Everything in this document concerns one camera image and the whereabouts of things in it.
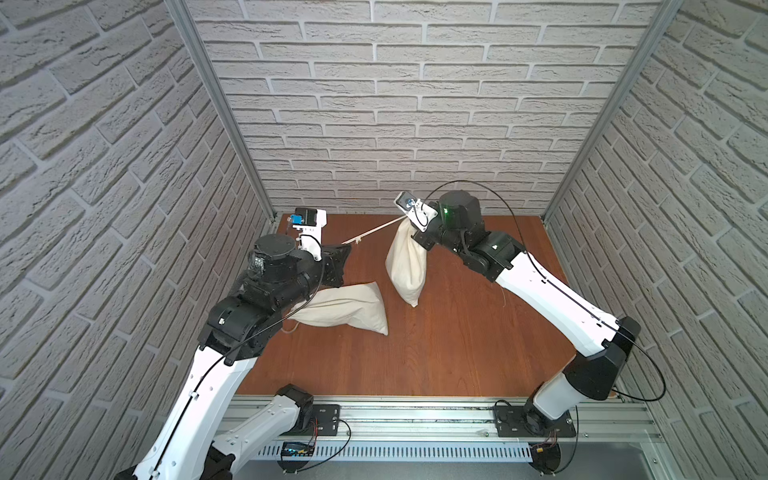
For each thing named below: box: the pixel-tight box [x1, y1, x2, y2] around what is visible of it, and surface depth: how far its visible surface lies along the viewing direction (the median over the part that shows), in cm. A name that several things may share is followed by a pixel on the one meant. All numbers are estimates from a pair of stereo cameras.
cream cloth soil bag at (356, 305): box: [285, 281, 389, 335], surface depth 87 cm
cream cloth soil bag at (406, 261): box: [385, 218, 427, 308], surface depth 82 cm
